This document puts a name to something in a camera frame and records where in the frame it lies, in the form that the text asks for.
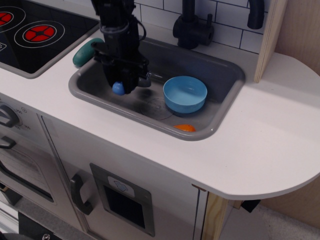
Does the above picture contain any light blue plastic bowl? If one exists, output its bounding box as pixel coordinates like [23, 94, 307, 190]
[163, 75, 208, 114]

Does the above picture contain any light wooden side panel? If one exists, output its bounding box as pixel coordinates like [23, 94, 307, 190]
[254, 0, 288, 83]

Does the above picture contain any orange toy food piece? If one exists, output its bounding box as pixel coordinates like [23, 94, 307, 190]
[173, 124, 196, 132]

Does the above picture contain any grey cabinet door handle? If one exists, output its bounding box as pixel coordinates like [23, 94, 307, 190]
[69, 174, 93, 216]

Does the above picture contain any black toy faucet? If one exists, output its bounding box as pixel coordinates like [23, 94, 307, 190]
[172, 0, 265, 50]

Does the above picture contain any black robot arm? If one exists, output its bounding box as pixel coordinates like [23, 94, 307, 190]
[91, 0, 149, 94]

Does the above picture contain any blue and grey toy spoon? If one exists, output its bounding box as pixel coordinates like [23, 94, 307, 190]
[112, 77, 151, 96]

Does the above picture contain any green toy vegetable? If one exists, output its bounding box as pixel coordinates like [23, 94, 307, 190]
[72, 38, 104, 68]

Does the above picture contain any black toy stovetop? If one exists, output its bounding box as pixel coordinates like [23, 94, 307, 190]
[0, 0, 99, 79]

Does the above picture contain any grey ice dispenser panel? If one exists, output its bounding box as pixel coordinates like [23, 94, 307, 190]
[90, 163, 155, 237]

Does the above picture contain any grey plastic sink basin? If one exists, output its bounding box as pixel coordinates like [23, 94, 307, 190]
[68, 38, 245, 141]

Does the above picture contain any black cable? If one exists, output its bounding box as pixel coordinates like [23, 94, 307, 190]
[136, 20, 147, 41]

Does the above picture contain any white toy oven door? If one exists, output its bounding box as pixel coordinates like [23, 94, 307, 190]
[0, 132, 83, 230]

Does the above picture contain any grey oven door handle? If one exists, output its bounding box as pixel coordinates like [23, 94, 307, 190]
[0, 136, 16, 149]

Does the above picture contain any grey oven knob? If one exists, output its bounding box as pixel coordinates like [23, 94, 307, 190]
[0, 105, 20, 128]

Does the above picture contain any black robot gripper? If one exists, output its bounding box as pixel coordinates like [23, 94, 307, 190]
[91, 19, 151, 94]

